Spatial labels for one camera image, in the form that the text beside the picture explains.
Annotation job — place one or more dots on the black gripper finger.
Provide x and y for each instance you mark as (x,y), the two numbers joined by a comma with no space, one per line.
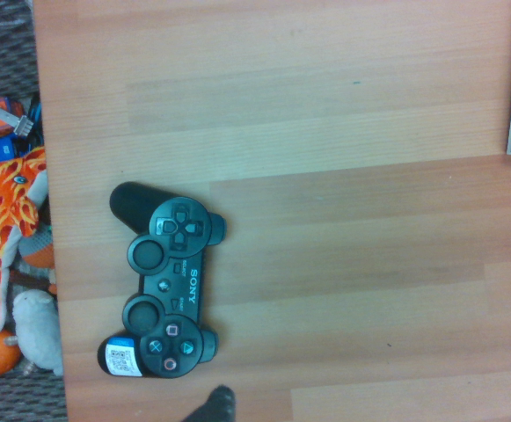
(214,406)

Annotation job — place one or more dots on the black Sony gamepad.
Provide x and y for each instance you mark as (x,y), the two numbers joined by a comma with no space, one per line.
(173,285)

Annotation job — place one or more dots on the grey woven basket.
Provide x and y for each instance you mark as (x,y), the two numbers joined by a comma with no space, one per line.
(0,53)

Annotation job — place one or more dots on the light grey plush toy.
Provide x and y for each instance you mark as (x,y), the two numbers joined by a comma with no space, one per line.
(39,329)

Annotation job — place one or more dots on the orange grey knitted plush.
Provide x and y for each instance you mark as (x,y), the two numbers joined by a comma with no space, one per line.
(39,255)

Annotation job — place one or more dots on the orange flame pattern plush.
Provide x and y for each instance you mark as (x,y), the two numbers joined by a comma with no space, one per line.
(0,202)

